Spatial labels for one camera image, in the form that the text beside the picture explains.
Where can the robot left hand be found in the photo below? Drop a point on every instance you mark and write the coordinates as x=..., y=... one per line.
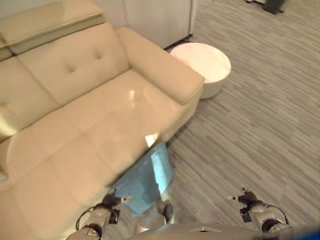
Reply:
x=111, y=199

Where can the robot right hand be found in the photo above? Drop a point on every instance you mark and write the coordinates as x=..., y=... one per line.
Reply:
x=247, y=197

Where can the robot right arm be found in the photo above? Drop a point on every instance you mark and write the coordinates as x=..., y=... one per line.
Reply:
x=267, y=218

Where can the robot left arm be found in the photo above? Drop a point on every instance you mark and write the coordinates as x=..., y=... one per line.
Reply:
x=97, y=220

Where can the beige leather sofa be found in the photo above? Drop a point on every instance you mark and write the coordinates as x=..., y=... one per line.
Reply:
x=82, y=105

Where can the robot silver leg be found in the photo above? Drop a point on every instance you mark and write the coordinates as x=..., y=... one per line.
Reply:
x=147, y=221

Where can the light blue cushion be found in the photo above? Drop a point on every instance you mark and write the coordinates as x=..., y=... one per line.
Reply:
x=147, y=175

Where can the robot dark foot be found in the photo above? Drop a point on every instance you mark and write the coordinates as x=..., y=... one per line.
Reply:
x=168, y=212

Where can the robot silver torso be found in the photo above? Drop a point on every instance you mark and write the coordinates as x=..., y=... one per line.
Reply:
x=200, y=232

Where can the round white side table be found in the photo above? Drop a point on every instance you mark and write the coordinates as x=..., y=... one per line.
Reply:
x=207, y=62

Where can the white cabinet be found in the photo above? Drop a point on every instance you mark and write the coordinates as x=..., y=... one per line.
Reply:
x=160, y=20

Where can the dark furniture base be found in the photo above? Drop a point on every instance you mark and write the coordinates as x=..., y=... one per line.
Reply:
x=271, y=5

